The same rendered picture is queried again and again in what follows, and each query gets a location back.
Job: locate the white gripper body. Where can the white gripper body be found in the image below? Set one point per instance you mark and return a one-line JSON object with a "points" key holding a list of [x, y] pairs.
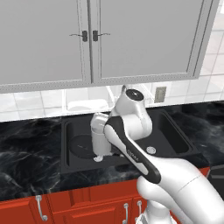
{"points": [[100, 143]]}

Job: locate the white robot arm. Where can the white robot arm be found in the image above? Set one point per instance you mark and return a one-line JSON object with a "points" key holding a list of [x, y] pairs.
{"points": [[186, 186]]}

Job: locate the silver sink drain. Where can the silver sink drain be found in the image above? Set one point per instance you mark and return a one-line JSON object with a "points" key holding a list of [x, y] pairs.
{"points": [[150, 150], [98, 159]]}

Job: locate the pale sink tap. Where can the pale sink tap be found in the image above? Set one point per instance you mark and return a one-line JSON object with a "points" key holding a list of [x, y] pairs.
{"points": [[111, 94]]}

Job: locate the black double basin sink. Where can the black double basin sink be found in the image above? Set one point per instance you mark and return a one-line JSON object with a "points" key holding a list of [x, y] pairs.
{"points": [[172, 137]]}

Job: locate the red base cupboard door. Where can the red base cupboard door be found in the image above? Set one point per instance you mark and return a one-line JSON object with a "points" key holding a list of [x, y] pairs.
{"points": [[93, 214], [14, 212], [134, 208]]}

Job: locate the black appliance front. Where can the black appliance front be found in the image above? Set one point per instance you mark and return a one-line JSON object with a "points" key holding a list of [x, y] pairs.
{"points": [[217, 180]]}

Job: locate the grey wall outlet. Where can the grey wall outlet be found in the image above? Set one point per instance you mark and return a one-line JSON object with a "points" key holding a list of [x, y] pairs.
{"points": [[160, 94]]}

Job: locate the grey wall cupboard door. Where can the grey wall cupboard door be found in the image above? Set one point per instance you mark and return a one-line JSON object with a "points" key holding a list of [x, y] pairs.
{"points": [[38, 40], [145, 38]]}

